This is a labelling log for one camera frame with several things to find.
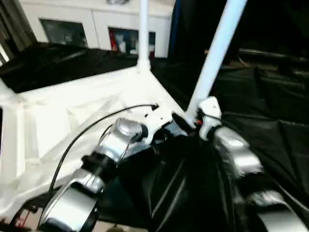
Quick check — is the white plastic table leg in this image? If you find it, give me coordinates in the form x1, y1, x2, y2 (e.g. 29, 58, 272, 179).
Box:
185, 0, 248, 119
0, 77, 15, 100
137, 0, 153, 74

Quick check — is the white plastic table top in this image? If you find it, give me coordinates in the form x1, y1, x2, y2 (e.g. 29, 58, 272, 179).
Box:
0, 67, 195, 219

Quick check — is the black mat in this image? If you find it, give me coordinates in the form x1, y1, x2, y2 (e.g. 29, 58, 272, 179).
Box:
0, 43, 309, 232

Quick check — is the dark grey bar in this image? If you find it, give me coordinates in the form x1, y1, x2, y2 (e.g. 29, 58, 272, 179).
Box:
239, 47, 309, 62

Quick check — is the white glass-door cabinet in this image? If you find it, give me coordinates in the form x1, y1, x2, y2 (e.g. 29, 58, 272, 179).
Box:
18, 0, 175, 59

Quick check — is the grey metal rack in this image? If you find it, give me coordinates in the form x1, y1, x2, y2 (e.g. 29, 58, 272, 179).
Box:
0, 0, 35, 55

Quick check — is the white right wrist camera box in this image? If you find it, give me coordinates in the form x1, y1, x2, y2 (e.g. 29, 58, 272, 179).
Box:
195, 96, 223, 142

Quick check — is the red floor cord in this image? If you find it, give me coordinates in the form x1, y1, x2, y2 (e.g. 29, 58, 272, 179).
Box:
12, 205, 40, 227

